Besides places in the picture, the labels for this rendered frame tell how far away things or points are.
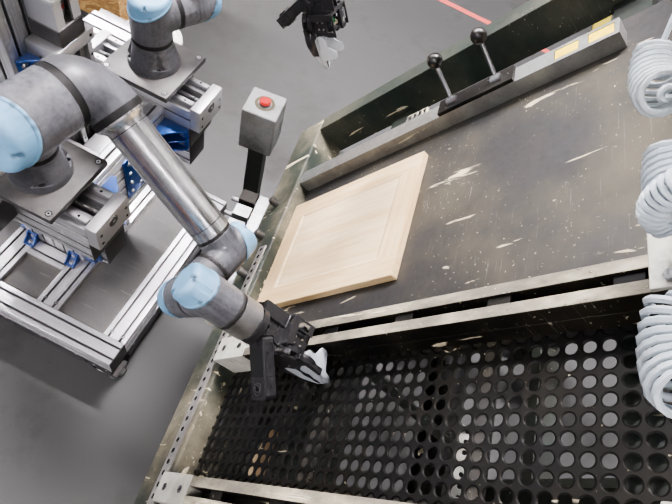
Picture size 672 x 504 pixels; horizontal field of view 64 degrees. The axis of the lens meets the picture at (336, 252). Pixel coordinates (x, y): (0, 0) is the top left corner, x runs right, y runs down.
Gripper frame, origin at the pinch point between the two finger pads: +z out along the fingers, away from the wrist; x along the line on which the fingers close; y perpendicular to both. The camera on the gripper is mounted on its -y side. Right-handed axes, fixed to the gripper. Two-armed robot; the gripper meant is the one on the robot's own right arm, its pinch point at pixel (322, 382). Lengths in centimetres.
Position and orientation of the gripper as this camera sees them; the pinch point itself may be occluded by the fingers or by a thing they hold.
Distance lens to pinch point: 108.9
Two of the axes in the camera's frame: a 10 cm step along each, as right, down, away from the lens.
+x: -7.0, 2.2, 6.8
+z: 6.6, 5.6, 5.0
